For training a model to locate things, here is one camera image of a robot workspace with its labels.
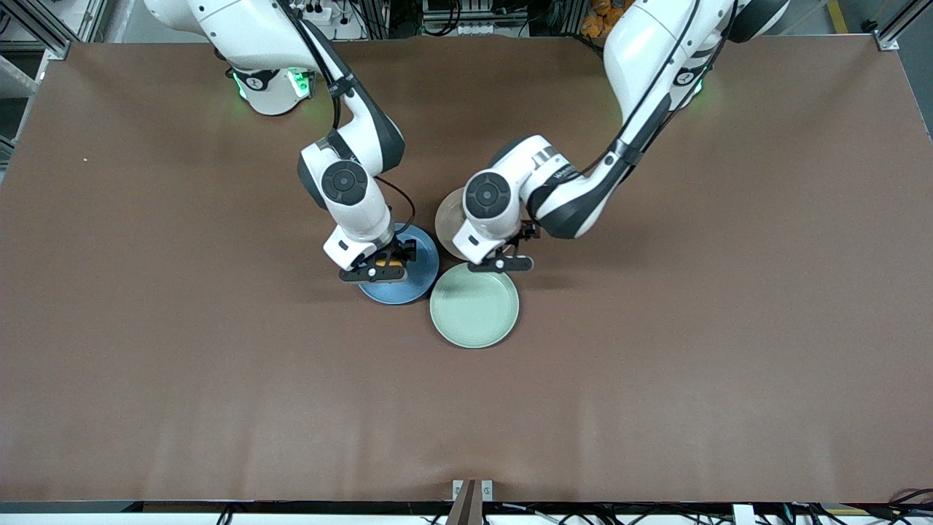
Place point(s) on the beige plate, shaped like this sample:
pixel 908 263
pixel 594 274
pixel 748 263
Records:
pixel 448 226

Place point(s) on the metal table edge bracket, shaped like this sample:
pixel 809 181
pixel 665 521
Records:
pixel 472 496

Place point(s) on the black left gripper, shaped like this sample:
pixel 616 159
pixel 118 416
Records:
pixel 526 235

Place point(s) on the white power strip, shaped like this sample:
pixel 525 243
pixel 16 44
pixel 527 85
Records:
pixel 321 11

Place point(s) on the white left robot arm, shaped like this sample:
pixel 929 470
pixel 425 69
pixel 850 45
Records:
pixel 641 65

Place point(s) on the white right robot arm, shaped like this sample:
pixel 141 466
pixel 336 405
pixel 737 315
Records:
pixel 350 146

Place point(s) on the pale green plate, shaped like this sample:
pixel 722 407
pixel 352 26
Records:
pixel 474 310

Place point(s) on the yellow lemon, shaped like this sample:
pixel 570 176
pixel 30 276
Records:
pixel 388 259

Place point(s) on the bag of orange items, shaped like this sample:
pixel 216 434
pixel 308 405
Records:
pixel 601 18

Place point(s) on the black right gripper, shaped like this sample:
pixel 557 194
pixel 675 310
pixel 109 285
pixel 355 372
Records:
pixel 398 251

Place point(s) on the blue plate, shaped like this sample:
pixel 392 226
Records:
pixel 408 288

